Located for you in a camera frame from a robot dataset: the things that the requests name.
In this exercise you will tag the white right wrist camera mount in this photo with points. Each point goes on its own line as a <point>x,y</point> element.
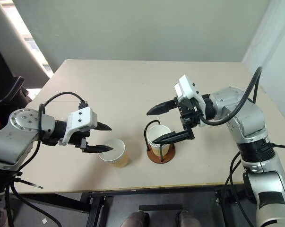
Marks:
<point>188,88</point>

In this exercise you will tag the window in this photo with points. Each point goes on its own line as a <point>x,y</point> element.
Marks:
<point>31,42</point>

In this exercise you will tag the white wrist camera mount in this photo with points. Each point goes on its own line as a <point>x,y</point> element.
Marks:
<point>188,88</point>
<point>82,119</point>

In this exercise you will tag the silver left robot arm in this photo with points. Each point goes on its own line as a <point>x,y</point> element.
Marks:
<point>12,139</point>

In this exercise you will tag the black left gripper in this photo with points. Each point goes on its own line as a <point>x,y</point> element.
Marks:
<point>78,139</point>

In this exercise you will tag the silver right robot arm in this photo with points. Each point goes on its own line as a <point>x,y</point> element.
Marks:
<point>251,123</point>

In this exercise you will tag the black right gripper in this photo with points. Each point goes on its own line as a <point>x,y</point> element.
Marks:
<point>189,116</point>

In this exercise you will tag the dark brown rounded shape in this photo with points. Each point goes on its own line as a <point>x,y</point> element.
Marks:
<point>135,220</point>

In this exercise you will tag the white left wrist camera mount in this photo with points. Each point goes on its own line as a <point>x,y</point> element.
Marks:
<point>82,119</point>

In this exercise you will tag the black metal table frame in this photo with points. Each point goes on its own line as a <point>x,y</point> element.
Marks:
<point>97,208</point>

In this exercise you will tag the small white paper scrap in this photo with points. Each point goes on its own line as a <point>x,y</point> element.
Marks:
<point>44,221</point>

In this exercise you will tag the white yellow paper cup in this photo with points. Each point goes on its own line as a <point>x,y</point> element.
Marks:
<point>156,132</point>
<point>117,157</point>

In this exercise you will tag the black chair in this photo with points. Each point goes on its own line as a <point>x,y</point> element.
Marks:
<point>7,92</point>

